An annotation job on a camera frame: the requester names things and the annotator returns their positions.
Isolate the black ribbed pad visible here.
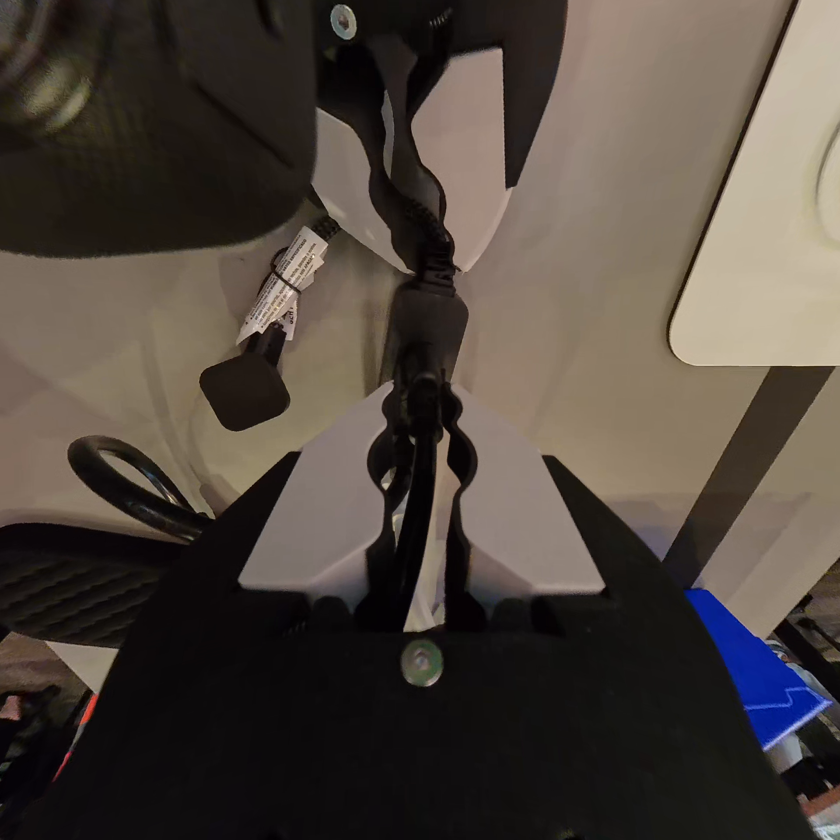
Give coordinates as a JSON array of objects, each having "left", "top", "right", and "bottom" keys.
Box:
[{"left": 0, "top": 521, "right": 198, "bottom": 639}]

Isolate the black power strip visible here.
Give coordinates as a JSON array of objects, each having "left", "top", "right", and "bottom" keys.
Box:
[{"left": 377, "top": 259, "right": 471, "bottom": 421}]

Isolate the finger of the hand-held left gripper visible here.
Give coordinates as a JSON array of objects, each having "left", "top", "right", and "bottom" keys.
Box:
[
  {"left": 314, "top": 72, "right": 424, "bottom": 275},
  {"left": 394, "top": 39, "right": 514, "bottom": 275}
]

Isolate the white board with black edge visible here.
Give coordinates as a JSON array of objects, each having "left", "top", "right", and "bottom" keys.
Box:
[{"left": 668, "top": 0, "right": 840, "bottom": 367}]

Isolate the blue plastic box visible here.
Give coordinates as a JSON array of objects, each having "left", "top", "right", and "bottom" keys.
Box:
[{"left": 684, "top": 587, "right": 836, "bottom": 752}]

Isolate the grey table leg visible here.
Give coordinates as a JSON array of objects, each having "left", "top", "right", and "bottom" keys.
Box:
[{"left": 661, "top": 366, "right": 840, "bottom": 588}]

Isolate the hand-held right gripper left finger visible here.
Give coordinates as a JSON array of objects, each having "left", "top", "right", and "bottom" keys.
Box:
[{"left": 238, "top": 382, "right": 403, "bottom": 621}]

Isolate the braided cord with plug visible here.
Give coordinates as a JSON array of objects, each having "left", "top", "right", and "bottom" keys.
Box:
[{"left": 199, "top": 197, "right": 457, "bottom": 432}]

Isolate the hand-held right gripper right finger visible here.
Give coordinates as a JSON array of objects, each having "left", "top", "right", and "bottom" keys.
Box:
[{"left": 445, "top": 382, "right": 607, "bottom": 626}]

